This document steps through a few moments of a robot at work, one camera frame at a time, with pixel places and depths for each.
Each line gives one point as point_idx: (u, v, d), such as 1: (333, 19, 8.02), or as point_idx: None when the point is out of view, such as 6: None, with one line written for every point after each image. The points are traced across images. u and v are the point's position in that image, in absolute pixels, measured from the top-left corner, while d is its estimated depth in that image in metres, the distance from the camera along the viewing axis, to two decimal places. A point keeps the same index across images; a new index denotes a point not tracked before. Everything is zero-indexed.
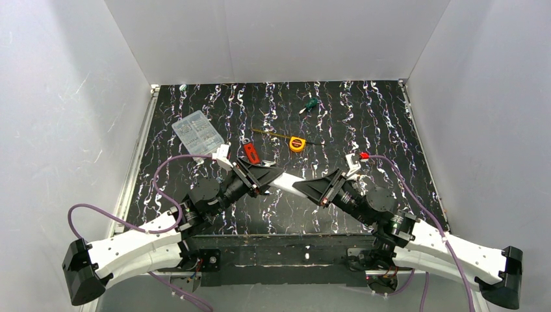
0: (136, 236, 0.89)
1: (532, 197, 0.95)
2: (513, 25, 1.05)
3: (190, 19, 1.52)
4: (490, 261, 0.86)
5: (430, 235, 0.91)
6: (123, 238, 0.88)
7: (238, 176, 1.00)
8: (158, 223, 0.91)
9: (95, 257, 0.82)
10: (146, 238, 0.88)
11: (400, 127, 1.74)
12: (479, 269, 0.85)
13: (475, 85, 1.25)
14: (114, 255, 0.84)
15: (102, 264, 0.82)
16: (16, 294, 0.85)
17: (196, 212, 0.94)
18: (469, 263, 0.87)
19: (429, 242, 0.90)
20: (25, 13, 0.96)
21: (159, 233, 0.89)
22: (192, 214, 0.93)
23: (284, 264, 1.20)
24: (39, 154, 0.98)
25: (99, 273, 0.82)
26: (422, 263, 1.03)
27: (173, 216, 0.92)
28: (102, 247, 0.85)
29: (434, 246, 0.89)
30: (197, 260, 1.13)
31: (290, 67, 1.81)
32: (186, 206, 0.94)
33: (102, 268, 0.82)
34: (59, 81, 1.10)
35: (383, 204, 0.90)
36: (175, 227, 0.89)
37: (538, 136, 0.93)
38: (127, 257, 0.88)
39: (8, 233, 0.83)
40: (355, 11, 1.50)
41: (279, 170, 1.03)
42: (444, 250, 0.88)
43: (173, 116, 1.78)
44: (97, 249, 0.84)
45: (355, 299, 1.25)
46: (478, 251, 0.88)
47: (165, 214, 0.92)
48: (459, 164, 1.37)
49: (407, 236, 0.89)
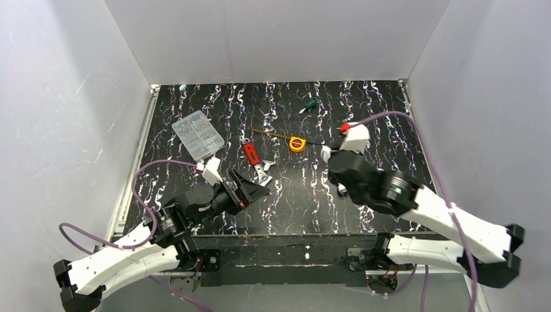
0: (113, 251, 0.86)
1: (531, 196, 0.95)
2: (513, 25, 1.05)
3: (190, 19, 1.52)
4: (495, 239, 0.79)
5: (436, 206, 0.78)
6: (101, 255, 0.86)
7: (226, 189, 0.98)
8: (134, 236, 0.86)
9: (73, 277, 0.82)
10: (121, 253, 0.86)
11: (400, 127, 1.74)
12: (484, 247, 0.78)
13: (475, 85, 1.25)
14: (92, 273, 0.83)
15: (80, 285, 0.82)
16: (15, 295, 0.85)
17: (177, 220, 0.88)
18: (474, 240, 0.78)
19: (434, 212, 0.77)
20: (24, 13, 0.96)
21: (134, 247, 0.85)
22: (175, 221, 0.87)
23: (284, 264, 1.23)
24: (39, 154, 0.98)
25: (82, 292, 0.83)
26: (412, 255, 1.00)
27: (147, 227, 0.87)
28: (82, 266, 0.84)
29: (440, 218, 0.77)
30: (197, 260, 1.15)
31: (290, 67, 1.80)
32: (166, 213, 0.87)
33: (82, 288, 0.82)
34: (59, 81, 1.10)
35: (367, 166, 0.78)
36: (149, 239, 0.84)
37: (538, 136, 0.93)
38: (109, 273, 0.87)
39: (8, 233, 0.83)
40: (355, 11, 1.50)
41: (267, 190, 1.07)
42: (451, 224, 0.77)
43: (173, 116, 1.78)
44: (76, 269, 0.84)
45: (356, 299, 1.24)
46: (483, 227, 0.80)
47: (141, 227, 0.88)
48: (459, 164, 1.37)
49: (407, 203, 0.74)
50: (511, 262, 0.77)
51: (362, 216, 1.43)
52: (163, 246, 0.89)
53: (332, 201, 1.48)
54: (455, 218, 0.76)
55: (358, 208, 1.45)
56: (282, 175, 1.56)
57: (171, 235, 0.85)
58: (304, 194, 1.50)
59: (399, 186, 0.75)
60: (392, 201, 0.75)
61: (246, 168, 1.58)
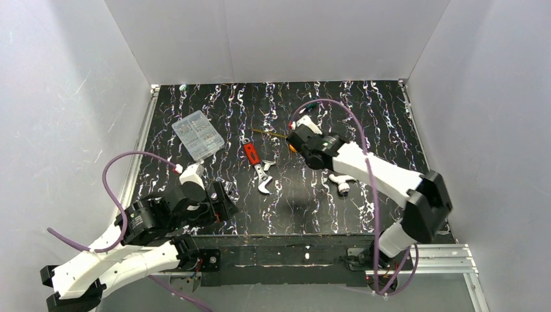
0: (88, 255, 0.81)
1: (531, 196, 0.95)
2: (513, 25, 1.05)
3: (190, 18, 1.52)
4: (403, 179, 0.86)
5: (357, 156, 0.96)
6: (76, 260, 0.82)
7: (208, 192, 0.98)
8: (107, 238, 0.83)
9: (56, 285, 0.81)
10: (95, 256, 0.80)
11: (400, 127, 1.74)
12: (388, 186, 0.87)
13: (475, 84, 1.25)
14: (71, 279, 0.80)
15: (62, 291, 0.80)
16: (15, 295, 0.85)
17: (156, 215, 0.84)
18: (383, 181, 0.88)
19: (351, 160, 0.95)
20: (24, 13, 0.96)
21: (106, 250, 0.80)
22: (150, 216, 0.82)
23: (284, 264, 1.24)
24: (38, 154, 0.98)
25: (67, 298, 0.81)
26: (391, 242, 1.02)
27: (117, 228, 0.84)
28: (62, 272, 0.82)
29: (355, 163, 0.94)
30: (197, 260, 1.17)
31: (290, 67, 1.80)
32: (144, 206, 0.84)
33: (65, 294, 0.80)
34: (58, 80, 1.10)
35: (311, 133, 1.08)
36: (120, 240, 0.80)
37: (538, 136, 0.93)
38: (91, 277, 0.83)
39: (8, 233, 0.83)
40: (355, 11, 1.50)
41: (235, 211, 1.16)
42: (364, 167, 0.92)
43: (173, 116, 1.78)
44: (58, 275, 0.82)
45: (356, 299, 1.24)
46: (398, 171, 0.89)
47: (114, 227, 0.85)
48: (460, 164, 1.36)
49: (332, 152, 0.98)
50: (413, 198, 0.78)
51: (362, 216, 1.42)
52: (138, 246, 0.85)
53: (332, 201, 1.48)
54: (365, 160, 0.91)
55: (358, 208, 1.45)
56: (282, 175, 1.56)
57: (144, 232, 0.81)
58: (305, 194, 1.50)
59: (328, 144, 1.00)
60: (321, 156, 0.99)
61: (246, 168, 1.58)
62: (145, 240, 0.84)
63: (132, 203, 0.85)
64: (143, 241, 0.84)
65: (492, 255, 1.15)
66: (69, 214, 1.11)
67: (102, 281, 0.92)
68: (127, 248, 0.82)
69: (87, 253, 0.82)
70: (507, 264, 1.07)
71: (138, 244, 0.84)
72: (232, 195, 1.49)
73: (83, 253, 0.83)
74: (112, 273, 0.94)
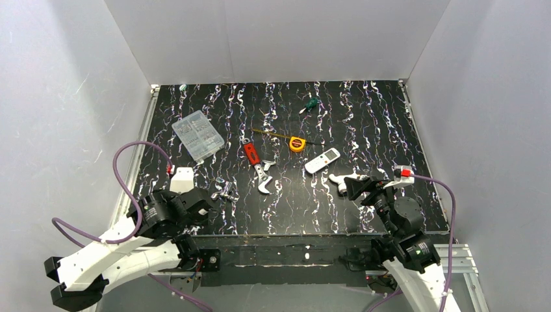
0: (97, 247, 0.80)
1: (531, 195, 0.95)
2: (513, 25, 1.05)
3: (190, 18, 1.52)
4: None
5: (436, 281, 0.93)
6: (86, 251, 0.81)
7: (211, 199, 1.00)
8: (118, 229, 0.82)
9: (62, 275, 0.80)
10: (105, 248, 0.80)
11: (400, 127, 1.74)
12: None
13: (475, 85, 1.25)
14: (79, 271, 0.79)
15: (69, 283, 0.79)
16: (14, 296, 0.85)
17: (169, 211, 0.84)
18: None
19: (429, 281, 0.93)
20: (25, 15, 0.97)
21: (119, 243, 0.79)
22: (163, 208, 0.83)
23: (284, 264, 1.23)
24: (39, 153, 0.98)
25: (73, 289, 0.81)
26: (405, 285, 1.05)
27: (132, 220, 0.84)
28: (70, 262, 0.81)
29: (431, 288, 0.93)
30: (197, 260, 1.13)
31: (290, 67, 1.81)
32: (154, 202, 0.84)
33: (71, 285, 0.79)
34: (59, 81, 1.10)
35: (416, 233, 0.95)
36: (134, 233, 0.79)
37: (537, 135, 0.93)
38: (99, 268, 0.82)
39: (8, 234, 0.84)
40: (354, 12, 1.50)
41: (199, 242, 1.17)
42: (437, 298, 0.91)
43: (173, 116, 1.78)
44: (65, 267, 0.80)
45: (355, 299, 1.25)
46: None
47: (126, 219, 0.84)
48: (459, 164, 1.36)
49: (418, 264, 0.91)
50: None
51: (362, 216, 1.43)
52: (149, 238, 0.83)
53: (332, 201, 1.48)
54: (443, 298, 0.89)
55: (358, 208, 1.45)
56: (282, 175, 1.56)
57: (158, 224, 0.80)
58: (304, 194, 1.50)
59: (419, 253, 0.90)
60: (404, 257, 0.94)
61: (246, 168, 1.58)
62: (157, 233, 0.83)
63: (145, 197, 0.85)
64: (155, 233, 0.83)
65: (492, 255, 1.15)
66: (69, 215, 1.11)
67: (106, 277, 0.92)
68: (138, 242, 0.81)
69: (97, 244, 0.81)
70: (507, 264, 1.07)
71: (149, 236, 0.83)
72: (232, 195, 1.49)
73: (92, 243, 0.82)
74: (114, 268, 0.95)
